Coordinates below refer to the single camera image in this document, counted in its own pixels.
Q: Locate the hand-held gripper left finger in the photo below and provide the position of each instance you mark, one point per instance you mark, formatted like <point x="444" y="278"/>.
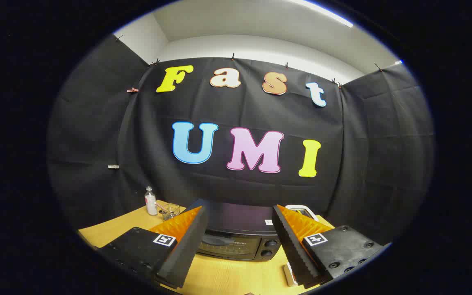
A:
<point x="187" y="250"/>

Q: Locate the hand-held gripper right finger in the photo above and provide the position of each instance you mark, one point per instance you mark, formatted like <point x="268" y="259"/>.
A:
<point x="291" y="246"/>

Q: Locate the black toaster oven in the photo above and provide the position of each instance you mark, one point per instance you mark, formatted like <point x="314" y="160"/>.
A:
<point x="236" y="221"/>

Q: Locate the white tall slotted appliance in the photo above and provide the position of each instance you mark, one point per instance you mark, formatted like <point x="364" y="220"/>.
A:
<point x="305" y="209"/>

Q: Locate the pink straw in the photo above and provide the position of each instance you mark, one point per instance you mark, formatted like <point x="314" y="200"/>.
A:
<point x="161" y="206"/>

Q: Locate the small clear bottle pink label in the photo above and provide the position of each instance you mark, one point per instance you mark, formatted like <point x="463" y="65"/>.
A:
<point x="151" y="205"/>

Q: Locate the black backdrop cloth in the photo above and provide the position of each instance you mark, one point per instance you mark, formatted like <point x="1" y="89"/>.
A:
<point x="260" y="110"/>

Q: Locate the reddish cloth clip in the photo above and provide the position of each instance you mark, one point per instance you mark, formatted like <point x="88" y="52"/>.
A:
<point x="132" y="89"/>

